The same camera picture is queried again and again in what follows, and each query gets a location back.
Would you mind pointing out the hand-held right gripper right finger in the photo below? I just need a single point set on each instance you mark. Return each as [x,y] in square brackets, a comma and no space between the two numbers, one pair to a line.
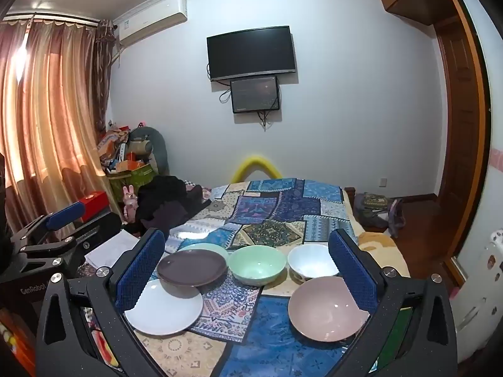
[353,273]

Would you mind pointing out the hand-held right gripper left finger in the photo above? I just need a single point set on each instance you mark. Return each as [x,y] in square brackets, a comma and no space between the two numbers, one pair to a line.
[139,273]

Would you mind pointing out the pink bunny toy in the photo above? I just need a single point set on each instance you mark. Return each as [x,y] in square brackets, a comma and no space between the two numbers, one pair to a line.
[129,200]

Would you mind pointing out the green bowl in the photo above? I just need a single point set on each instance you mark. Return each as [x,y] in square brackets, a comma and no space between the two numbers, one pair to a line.
[255,264]

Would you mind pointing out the small black monitor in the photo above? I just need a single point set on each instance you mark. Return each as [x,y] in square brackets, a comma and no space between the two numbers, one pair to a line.
[254,94]

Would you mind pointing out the yellow foam tube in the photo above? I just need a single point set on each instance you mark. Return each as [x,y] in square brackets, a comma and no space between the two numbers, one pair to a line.
[255,160]

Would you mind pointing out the black clothing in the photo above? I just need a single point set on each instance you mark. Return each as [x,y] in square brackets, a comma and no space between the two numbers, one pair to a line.
[165,200]

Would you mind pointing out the wooden door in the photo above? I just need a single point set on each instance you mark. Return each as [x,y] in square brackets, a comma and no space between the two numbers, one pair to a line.
[461,125]

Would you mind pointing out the white cloth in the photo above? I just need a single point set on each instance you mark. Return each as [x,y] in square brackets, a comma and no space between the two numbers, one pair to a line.
[114,249]

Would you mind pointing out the light green plate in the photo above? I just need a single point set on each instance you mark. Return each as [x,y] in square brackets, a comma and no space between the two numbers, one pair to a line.
[208,246]

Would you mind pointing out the green box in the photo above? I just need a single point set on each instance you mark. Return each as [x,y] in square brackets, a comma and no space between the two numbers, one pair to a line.
[131,178]

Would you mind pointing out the white cabinet with stickers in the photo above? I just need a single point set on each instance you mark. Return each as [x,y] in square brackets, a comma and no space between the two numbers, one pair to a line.
[479,294]

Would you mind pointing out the brown patterned curtain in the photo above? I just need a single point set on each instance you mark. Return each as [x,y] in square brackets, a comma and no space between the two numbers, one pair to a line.
[104,66]

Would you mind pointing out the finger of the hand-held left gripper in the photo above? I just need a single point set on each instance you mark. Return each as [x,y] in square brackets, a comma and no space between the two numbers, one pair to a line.
[63,214]
[98,229]

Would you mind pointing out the grey backpack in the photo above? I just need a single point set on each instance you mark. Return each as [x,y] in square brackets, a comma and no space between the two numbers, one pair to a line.
[375,210]

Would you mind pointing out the grey cushion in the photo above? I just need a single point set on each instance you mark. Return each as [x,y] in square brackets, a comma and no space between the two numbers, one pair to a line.
[157,145]

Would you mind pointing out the white wall socket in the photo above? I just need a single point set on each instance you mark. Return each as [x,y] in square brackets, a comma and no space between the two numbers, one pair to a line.
[383,182]

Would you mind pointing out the white plate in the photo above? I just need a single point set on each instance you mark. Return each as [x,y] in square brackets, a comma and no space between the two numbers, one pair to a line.
[165,315]

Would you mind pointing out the white air conditioner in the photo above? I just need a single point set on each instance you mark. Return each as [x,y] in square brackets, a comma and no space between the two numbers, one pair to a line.
[151,15]

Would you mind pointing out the white bowl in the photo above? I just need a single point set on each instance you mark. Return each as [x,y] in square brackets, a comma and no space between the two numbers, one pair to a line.
[311,261]

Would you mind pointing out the red box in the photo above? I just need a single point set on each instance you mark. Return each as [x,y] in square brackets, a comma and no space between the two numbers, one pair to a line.
[92,203]

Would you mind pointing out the beige fleece blanket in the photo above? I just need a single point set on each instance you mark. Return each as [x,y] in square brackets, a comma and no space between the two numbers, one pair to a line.
[381,251]

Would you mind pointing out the pile of clutter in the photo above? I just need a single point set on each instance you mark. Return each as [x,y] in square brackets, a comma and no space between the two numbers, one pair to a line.
[116,145]

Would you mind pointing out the brown plate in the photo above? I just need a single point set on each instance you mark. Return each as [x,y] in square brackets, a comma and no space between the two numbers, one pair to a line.
[192,268]

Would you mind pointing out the pink bowl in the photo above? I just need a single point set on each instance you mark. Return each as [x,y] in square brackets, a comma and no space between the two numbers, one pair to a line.
[326,311]

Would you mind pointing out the pink sheer curtain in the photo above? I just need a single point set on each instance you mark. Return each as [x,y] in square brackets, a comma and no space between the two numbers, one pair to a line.
[43,106]

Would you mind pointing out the blue patchwork blanket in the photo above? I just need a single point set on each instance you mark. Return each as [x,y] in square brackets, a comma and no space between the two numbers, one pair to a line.
[275,212]

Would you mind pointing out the black wall television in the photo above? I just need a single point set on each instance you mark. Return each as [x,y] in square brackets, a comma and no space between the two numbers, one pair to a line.
[251,52]

